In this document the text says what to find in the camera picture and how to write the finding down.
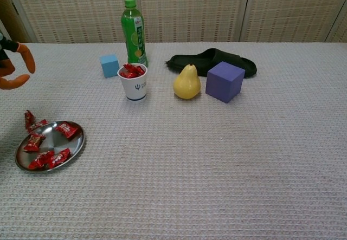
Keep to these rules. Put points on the round metal plate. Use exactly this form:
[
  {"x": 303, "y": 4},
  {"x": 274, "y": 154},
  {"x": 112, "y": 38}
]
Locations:
[{"x": 51, "y": 142}]

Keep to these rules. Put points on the yellow pear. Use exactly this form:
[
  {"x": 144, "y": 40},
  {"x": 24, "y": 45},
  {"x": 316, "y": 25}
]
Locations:
[{"x": 187, "y": 85}]

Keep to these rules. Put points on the black slipper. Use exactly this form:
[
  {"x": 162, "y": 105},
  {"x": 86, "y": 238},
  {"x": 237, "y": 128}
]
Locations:
[{"x": 217, "y": 57}]

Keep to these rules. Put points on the white paper cup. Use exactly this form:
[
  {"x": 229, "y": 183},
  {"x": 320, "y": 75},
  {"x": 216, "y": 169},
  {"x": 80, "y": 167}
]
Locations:
[{"x": 135, "y": 88}]

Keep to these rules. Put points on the woven fringed tablecloth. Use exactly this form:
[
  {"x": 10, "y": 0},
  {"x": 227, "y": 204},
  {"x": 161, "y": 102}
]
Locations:
[{"x": 217, "y": 156}]

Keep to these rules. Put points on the woven folding screen panel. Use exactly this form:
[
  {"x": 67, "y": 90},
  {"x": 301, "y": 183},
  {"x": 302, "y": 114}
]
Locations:
[
  {"x": 67, "y": 7},
  {"x": 189, "y": 7},
  {"x": 341, "y": 31},
  {"x": 292, "y": 7}
]

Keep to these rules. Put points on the red candy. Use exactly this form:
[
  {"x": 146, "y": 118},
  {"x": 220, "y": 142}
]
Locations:
[
  {"x": 127, "y": 75},
  {"x": 33, "y": 142},
  {"x": 40, "y": 161},
  {"x": 59, "y": 158},
  {"x": 39, "y": 124},
  {"x": 66, "y": 129},
  {"x": 29, "y": 117},
  {"x": 130, "y": 68},
  {"x": 141, "y": 70}
]

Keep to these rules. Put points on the purple foam cube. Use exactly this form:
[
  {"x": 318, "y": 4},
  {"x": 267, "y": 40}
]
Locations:
[{"x": 225, "y": 83}]

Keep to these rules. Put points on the light blue foam cube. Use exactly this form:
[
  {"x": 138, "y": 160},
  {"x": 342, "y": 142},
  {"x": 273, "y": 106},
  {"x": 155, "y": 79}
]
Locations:
[{"x": 109, "y": 66}]

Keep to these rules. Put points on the brown wooden board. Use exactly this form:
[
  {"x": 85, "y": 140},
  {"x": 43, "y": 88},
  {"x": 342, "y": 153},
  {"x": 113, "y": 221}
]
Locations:
[{"x": 16, "y": 26}]

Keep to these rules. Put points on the green drink bottle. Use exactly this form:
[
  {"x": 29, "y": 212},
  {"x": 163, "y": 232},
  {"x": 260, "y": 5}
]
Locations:
[{"x": 132, "y": 34}]

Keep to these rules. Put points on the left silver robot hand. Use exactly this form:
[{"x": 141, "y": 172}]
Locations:
[{"x": 28, "y": 58}]

